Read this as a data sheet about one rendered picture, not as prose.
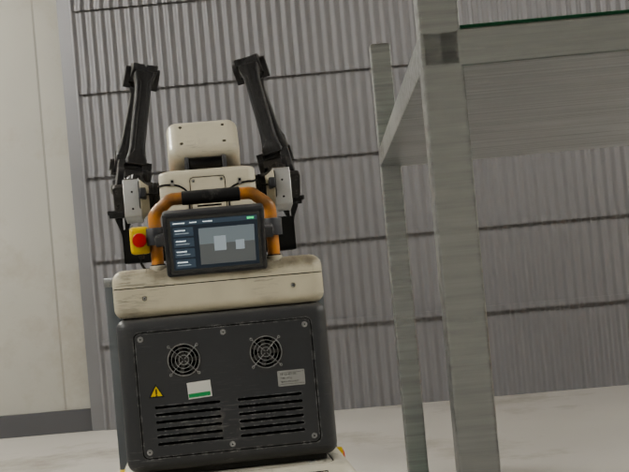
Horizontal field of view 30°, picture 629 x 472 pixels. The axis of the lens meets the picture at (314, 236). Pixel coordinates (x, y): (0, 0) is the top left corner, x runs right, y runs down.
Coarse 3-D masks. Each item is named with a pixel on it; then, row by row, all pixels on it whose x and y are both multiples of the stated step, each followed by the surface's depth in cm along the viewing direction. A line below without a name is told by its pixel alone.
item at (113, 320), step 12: (108, 288) 376; (108, 300) 376; (108, 312) 376; (108, 324) 376; (120, 384) 375; (120, 396) 375; (120, 408) 375; (120, 420) 375; (120, 432) 375; (120, 444) 375; (120, 456) 375; (120, 468) 375
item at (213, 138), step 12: (228, 120) 349; (168, 132) 345; (180, 132) 344; (192, 132) 344; (204, 132) 344; (216, 132) 344; (228, 132) 345; (168, 144) 342; (180, 144) 341; (192, 144) 341; (204, 144) 341; (216, 144) 341; (228, 144) 341; (168, 156) 341; (180, 156) 339; (192, 156) 340; (204, 156) 340; (228, 156) 342; (180, 168) 342
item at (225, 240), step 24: (168, 216) 292; (192, 216) 292; (216, 216) 293; (240, 216) 294; (168, 240) 294; (192, 240) 295; (216, 240) 296; (240, 240) 296; (264, 240) 298; (168, 264) 297; (192, 264) 297; (216, 264) 298; (240, 264) 299; (264, 264) 300
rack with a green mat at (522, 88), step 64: (448, 0) 84; (384, 64) 172; (448, 64) 84; (512, 64) 86; (576, 64) 88; (384, 128) 171; (448, 128) 84; (512, 128) 133; (576, 128) 140; (384, 192) 171; (448, 192) 84; (448, 256) 84; (448, 320) 84; (448, 384) 86
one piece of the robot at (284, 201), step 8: (280, 168) 345; (288, 168) 345; (280, 176) 344; (288, 176) 345; (280, 184) 344; (288, 184) 344; (280, 192) 344; (288, 192) 344; (280, 200) 343; (288, 200) 343; (280, 208) 348; (288, 208) 350
